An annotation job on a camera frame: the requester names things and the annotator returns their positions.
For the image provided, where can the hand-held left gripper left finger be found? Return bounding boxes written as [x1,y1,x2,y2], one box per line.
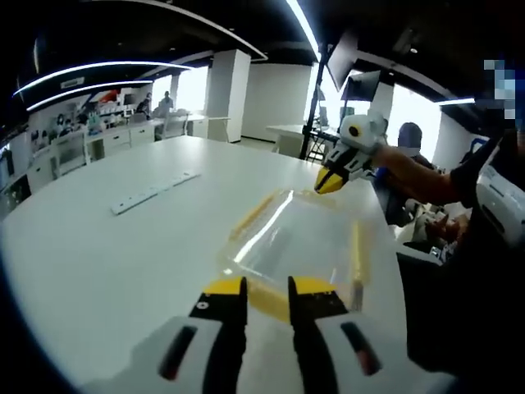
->
[81,275,249,394]

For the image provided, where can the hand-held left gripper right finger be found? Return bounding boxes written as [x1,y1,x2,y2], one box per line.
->
[286,275,436,394]

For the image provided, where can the clear plastic bag yellow edges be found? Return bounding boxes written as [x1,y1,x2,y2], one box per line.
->
[217,186,372,325]

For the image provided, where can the clear plastic storage box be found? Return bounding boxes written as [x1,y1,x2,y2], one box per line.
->
[218,188,370,315]

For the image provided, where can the person's right hand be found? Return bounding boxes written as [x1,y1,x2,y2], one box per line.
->
[371,144,411,194]

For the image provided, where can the small dark monitor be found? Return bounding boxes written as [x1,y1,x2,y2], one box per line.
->
[342,70,383,103]

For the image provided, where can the black monitor stand pole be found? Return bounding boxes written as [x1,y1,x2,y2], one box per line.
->
[298,44,330,162]

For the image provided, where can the large dark monitor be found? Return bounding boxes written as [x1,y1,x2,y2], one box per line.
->
[326,30,360,92]

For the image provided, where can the long curved ceiling light strip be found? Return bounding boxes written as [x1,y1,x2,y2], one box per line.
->
[285,0,326,63]

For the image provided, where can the narrow white pillar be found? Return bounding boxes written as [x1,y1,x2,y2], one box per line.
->
[207,48,252,144]

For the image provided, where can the person's dark clothing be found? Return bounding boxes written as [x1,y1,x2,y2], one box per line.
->
[395,131,525,370]

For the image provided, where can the white chest-worn device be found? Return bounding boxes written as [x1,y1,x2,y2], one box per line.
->
[475,145,525,250]

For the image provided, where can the white power strip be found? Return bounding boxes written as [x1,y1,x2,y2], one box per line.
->
[110,171,202,217]

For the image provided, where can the row of white desks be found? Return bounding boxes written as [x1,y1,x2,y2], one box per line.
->
[27,114,231,195]

